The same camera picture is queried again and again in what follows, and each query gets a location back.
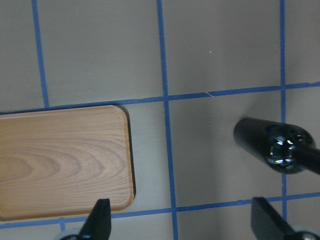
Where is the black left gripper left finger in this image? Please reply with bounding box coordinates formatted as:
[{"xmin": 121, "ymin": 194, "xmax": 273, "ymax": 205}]
[{"xmin": 77, "ymin": 199, "xmax": 112, "ymax": 240}]

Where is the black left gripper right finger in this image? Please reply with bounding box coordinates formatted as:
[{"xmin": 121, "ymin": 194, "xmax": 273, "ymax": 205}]
[{"xmin": 250, "ymin": 197, "xmax": 303, "ymax": 240}]

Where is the dark wine bottle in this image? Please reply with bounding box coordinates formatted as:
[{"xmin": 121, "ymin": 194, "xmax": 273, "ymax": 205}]
[{"xmin": 233, "ymin": 117, "xmax": 320, "ymax": 175}]

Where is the wooden tray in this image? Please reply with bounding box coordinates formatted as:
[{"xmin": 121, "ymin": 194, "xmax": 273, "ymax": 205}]
[{"xmin": 0, "ymin": 105, "xmax": 136, "ymax": 222}]

